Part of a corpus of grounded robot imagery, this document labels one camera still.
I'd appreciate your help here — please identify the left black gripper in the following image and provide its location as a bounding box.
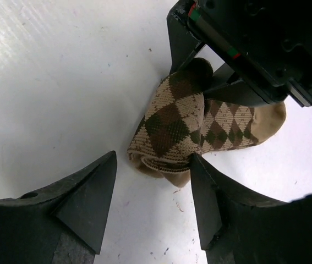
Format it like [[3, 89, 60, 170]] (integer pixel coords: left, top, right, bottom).
[[166, 0, 312, 107]]

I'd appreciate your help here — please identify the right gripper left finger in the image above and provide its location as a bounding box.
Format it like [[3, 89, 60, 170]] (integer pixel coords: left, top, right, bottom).
[[0, 151, 117, 263]]

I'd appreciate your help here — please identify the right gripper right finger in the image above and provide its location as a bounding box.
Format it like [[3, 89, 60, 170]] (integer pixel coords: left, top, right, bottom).
[[190, 154, 312, 263]]

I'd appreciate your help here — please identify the brown argyle sock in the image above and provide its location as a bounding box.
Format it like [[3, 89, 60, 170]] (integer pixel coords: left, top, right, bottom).
[[127, 58, 286, 188]]

